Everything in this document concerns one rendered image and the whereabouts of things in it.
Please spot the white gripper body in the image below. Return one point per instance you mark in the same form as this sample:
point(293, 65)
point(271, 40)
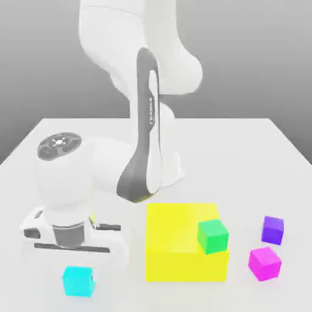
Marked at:
point(102, 257)

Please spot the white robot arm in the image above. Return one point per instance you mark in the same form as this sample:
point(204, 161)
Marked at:
point(107, 61)

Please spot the small cyan cube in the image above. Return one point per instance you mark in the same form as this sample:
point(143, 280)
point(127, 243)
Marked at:
point(76, 282)

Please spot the small green cube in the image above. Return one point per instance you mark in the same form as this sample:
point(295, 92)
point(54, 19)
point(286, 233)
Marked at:
point(212, 237)

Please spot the small magenta cube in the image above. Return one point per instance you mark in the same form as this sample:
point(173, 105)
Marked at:
point(264, 264)

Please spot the small purple cube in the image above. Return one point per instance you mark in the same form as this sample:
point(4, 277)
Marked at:
point(272, 230)

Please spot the large yellow box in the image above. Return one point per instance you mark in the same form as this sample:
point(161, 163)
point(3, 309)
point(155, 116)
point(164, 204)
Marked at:
point(170, 243)

